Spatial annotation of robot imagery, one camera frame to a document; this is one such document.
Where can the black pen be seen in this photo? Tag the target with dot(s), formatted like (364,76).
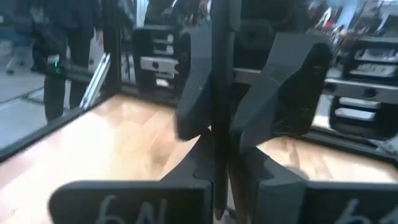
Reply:
(222,93)

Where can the person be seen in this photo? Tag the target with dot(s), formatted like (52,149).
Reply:
(15,40)
(77,46)

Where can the black silver equipment box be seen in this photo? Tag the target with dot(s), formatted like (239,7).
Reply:
(367,90)
(138,43)

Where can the silver aluminium extrusion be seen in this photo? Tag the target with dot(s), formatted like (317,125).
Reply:
(96,81)

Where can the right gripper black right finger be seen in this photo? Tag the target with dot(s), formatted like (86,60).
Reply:
(258,109)

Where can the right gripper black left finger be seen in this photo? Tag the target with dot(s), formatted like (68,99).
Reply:
(196,93)

